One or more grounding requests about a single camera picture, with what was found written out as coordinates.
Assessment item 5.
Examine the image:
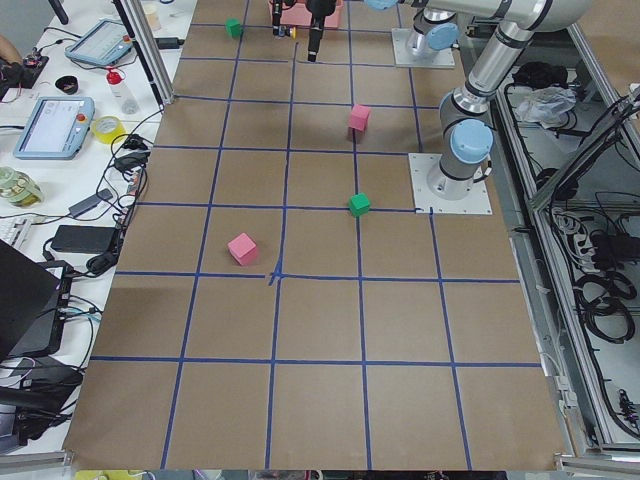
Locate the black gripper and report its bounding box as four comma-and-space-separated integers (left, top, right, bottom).
271, 0, 335, 63

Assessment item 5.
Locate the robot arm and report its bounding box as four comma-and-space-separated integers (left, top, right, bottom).
269, 1, 459, 68
425, 0, 592, 201

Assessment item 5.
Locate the pink plastic bin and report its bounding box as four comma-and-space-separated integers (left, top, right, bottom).
280, 0, 344, 29

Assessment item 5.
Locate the green foam cube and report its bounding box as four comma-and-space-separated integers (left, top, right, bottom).
225, 18, 243, 38
348, 192, 371, 218

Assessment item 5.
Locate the pink foam cube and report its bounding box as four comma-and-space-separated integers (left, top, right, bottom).
227, 233, 259, 266
348, 104, 371, 132

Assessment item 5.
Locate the white squeeze bottle red cap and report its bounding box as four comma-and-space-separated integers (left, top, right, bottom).
106, 67, 139, 115

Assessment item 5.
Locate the teach pendant tablet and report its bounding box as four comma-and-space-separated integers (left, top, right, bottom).
13, 96, 95, 160
65, 19, 132, 67

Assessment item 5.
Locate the yellow tape roll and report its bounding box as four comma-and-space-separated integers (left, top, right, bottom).
91, 116, 126, 144

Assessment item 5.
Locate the black bowl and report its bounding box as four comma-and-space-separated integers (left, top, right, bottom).
55, 75, 79, 95

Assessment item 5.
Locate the black power adapter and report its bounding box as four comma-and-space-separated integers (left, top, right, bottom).
51, 225, 117, 254

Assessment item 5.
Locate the glass jar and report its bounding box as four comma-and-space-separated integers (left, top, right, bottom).
1, 167, 44, 207

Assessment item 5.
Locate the black laptop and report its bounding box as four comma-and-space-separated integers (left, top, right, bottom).
1, 242, 72, 360

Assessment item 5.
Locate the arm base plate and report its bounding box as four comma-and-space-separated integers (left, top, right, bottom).
392, 24, 458, 69
408, 153, 492, 215

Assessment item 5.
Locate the aluminium frame post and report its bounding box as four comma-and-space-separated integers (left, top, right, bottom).
112, 0, 174, 107

